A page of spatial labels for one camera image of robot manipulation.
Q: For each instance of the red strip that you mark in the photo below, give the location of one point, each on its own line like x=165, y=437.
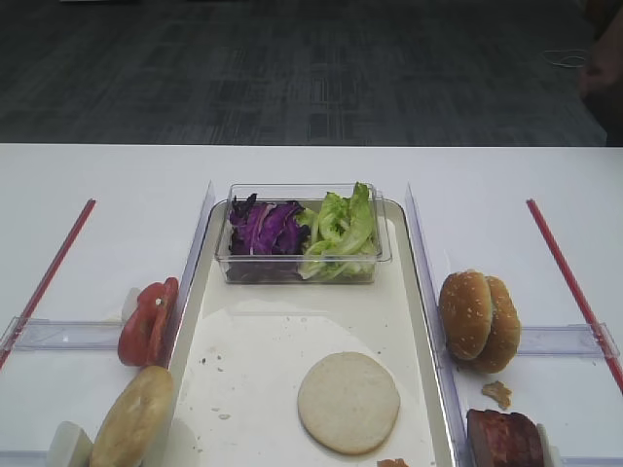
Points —
x=589, y=316
x=53, y=272

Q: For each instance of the green lettuce leaves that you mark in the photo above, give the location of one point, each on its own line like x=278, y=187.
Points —
x=341, y=227

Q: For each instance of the clear rail behind tomato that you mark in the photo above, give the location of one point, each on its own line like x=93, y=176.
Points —
x=45, y=334

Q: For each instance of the outer red tomato slice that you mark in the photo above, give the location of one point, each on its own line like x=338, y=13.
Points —
x=133, y=341

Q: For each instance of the white pusher block at tomato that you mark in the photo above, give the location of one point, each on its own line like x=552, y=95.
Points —
x=124, y=313

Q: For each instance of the clear plastic salad box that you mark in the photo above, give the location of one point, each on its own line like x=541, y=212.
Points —
x=309, y=196

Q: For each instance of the inner red tomato slice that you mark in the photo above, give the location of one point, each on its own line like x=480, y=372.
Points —
x=161, y=305

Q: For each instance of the food crumb on table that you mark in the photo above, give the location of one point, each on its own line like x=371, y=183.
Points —
x=499, y=393

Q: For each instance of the bun half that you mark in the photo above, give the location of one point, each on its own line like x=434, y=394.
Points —
x=134, y=420
x=348, y=403

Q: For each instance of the clear rail behind bun bottoms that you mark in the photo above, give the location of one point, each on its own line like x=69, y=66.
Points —
x=23, y=459

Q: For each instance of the outer sesame bun top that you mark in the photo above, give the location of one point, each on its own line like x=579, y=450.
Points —
x=505, y=334

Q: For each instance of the sesame bun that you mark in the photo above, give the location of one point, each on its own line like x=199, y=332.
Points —
x=466, y=310
x=505, y=334

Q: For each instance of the white pusher block at bun bottoms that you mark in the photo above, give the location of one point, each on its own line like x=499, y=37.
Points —
x=70, y=447

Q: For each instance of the left red strip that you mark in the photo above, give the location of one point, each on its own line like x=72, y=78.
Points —
x=53, y=272

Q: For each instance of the inner sesame bun top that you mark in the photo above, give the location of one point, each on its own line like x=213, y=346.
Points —
x=466, y=310

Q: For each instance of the clear rail behind bun tops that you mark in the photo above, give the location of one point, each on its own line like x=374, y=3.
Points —
x=576, y=340

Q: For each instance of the silver metal tray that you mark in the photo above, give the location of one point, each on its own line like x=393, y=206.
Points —
x=243, y=351

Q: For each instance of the purple cabbage leaves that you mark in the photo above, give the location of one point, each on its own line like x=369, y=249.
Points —
x=266, y=229

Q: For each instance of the clear rail behind patties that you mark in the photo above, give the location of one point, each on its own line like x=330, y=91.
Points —
x=592, y=461

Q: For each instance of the white pusher block at patties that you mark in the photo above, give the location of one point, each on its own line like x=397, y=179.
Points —
x=551, y=454

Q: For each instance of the right red strip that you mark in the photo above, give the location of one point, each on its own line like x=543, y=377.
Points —
x=589, y=316

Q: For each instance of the red tomato slice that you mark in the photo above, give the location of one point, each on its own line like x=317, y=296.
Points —
x=133, y=341
x=161, y=305

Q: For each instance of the outer brown meat patty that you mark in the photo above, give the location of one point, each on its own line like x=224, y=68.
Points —
x=523, y=445

